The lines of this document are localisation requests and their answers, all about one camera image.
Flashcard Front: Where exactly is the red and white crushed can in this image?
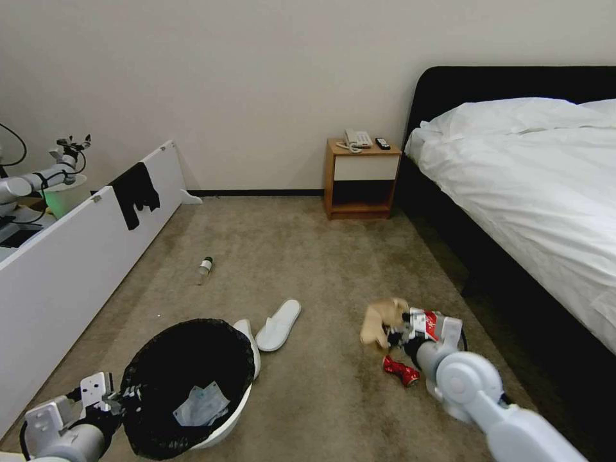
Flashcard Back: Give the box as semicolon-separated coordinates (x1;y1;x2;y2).
407;307;445;343

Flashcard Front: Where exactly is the white round trash bin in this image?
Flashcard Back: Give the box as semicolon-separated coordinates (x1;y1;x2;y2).
126;318;264;451

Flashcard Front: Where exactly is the black bin liner bag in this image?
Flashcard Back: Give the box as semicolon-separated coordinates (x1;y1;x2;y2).
119;318;257;456

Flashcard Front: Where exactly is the white bin with green glow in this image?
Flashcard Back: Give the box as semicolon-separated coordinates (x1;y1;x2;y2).
42;173;91;221

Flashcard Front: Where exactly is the crumpled brown paper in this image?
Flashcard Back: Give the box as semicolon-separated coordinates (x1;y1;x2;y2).
360;298;411;348

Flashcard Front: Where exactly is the pale crumpled packet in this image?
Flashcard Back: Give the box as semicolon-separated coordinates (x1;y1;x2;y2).
173;382;232;427

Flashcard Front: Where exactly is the white slipper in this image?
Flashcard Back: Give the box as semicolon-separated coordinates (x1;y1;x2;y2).
254;298;302;352
232;318;257;343

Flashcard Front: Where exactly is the long white partition panel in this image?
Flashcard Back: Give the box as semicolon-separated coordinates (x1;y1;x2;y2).
0;185;127;427

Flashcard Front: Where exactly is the wooden nightstand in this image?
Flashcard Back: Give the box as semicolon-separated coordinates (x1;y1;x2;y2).
323;137;403;221

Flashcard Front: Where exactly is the white nightstand drawer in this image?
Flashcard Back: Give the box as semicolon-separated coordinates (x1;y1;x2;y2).
334;155;400;183

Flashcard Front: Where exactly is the white duvet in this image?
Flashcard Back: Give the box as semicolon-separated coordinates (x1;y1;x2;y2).
404;97;616;358

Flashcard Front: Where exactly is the dark flat laptop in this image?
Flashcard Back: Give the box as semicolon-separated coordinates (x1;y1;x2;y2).
0;226;42;250

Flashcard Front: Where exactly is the white desk telephone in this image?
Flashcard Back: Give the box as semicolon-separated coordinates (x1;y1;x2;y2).
335;128;374;155

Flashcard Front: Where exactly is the black cloth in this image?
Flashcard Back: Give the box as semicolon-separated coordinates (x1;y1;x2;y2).
111;162;161;232

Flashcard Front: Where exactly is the short white partition panel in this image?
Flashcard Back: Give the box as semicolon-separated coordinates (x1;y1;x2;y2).
108;140;189;282

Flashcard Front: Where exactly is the white pillow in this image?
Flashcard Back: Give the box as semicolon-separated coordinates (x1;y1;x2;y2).
576;98;616;127

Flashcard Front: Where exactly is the black bed frame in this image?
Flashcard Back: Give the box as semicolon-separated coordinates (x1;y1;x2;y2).
398;65;616;462

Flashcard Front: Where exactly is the thin black looped cable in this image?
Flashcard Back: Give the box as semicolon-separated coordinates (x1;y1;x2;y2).
0;123;28;168

